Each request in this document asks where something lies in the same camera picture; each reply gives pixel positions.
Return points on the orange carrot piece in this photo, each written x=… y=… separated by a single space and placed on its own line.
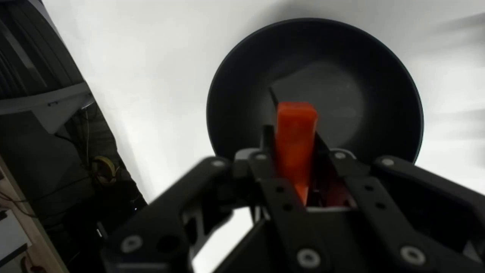
x=296 y=141

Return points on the yellow round object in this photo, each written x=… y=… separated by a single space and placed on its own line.
x=105 y=168

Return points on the white paper sheet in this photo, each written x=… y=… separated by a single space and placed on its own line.
x=152 y=75

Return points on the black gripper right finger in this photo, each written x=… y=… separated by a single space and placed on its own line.
x=419 y=201

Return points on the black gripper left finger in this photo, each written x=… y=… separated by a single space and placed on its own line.
x=167 y=212

